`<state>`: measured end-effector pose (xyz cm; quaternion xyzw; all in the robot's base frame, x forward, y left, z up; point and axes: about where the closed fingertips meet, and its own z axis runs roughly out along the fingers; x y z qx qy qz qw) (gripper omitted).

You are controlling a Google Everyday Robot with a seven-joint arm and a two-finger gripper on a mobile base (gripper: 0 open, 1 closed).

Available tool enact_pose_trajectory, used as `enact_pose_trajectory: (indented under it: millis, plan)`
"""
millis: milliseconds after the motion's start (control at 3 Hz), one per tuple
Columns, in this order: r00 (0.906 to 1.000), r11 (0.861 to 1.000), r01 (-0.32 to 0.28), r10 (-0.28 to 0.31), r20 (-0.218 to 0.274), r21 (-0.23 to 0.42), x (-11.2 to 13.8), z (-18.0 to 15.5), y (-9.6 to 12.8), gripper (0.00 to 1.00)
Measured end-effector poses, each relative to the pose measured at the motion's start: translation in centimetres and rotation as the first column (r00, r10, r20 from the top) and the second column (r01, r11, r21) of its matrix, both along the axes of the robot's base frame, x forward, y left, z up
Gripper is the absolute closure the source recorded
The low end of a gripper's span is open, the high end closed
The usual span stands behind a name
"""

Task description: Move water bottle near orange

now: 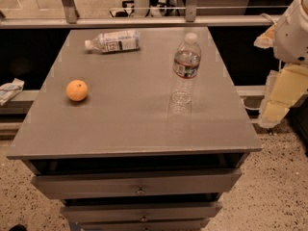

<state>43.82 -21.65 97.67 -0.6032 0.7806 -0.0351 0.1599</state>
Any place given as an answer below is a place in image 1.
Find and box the grey drawer cabinet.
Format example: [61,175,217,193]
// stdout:
[6,26,263,231]

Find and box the top grey drawer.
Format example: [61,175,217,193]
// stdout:
[32,168,242,199]

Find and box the bottom grey drawer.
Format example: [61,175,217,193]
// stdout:
[82,218,209,231]

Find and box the metal railing frame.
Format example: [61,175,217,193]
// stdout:
[0,0,293,29]

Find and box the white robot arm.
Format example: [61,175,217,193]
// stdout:
[254,0,308,129]

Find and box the white cable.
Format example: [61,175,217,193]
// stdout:
[241,13,283,112]

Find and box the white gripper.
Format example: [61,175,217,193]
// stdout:
[254,0,308,128]

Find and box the grey drawer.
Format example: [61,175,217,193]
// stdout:
[32,168,242,199]
[82,218,209,231]
[61,202,222,223]

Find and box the clear water bottle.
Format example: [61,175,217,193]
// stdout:
[168,33,201,116]

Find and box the orange fruit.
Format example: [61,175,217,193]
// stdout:
[65,80,89,102]

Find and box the white packet on ledge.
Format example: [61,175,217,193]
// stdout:
[0,78,24,106]

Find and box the middle grey drawer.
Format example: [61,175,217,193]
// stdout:
[61,202,222,223]

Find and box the lying white labelled bottle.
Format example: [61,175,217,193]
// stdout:
[85,30,140,54]

